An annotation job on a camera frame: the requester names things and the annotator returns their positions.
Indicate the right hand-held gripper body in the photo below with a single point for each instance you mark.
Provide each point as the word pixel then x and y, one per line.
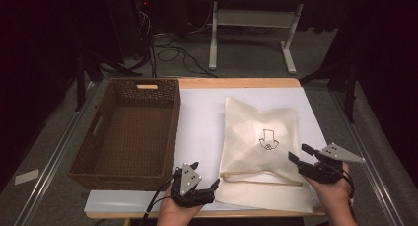
pixel 328 166

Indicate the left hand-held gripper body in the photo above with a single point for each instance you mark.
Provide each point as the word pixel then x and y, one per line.
pixel 189 181

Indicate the cream mesh laundry bag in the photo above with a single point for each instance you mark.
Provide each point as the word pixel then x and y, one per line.
pixel 256 120

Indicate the brown woven basket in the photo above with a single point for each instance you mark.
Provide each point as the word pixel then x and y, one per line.
pixel 131 137

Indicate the person's right hand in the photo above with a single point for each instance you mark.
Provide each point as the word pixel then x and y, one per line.
pixel 332 193

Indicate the person's left hand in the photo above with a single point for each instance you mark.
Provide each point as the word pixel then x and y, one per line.
pixel 177 209

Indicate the black stand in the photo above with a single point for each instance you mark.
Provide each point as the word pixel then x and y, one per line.
pixel 348 88
pixel 92 71

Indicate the white metal stand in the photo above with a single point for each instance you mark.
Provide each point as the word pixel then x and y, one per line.
pixel 253 18

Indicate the dark box with red light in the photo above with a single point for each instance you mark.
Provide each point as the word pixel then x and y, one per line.
pixel 144 18

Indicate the white floor tape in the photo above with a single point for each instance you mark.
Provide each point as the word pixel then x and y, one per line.
pixel 27 176

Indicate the aluminium floor rail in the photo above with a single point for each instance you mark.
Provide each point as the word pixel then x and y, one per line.
pixel 368 160
pixel 52 160

